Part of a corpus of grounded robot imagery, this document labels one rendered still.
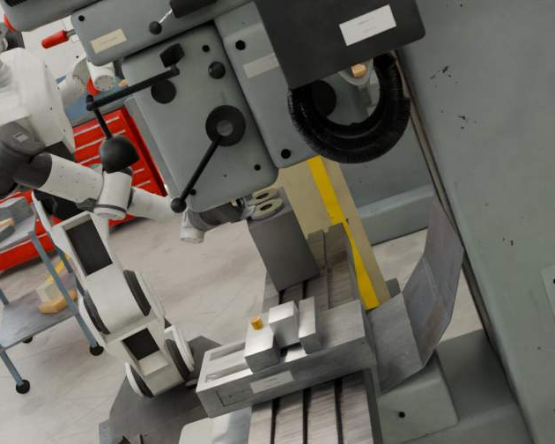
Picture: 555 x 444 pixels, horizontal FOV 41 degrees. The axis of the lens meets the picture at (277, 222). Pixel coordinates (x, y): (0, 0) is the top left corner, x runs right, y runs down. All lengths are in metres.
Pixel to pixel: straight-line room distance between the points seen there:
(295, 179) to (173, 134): 1.95
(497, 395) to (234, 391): 0.53
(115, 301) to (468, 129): 1.17
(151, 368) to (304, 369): 0.92
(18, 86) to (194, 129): 0.65
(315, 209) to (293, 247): 1.50
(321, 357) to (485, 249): 0.37
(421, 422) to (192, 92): 0.78
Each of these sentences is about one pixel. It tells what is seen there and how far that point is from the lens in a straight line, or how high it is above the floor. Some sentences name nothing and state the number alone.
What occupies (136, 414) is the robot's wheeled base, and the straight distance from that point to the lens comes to 2.47.
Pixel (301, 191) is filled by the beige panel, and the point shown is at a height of 0.70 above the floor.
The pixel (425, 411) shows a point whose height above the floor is 0.79.
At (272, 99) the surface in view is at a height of 1.47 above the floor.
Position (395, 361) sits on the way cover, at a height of 0.87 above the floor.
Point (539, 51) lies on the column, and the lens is 1.22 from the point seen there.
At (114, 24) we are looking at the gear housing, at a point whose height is 1.69.
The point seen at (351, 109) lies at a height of 1.40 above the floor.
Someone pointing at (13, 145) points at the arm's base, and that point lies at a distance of 1.72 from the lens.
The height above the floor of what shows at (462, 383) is 0.74.
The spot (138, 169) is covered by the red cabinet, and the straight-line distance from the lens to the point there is 6.40.
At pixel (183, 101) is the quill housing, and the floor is 1.52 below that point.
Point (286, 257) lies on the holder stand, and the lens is 1.83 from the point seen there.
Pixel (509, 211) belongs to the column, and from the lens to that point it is 1.28.
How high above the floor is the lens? 1.70
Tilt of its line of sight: 19 degrees down
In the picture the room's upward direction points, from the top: 24 degrees counter-clockwise
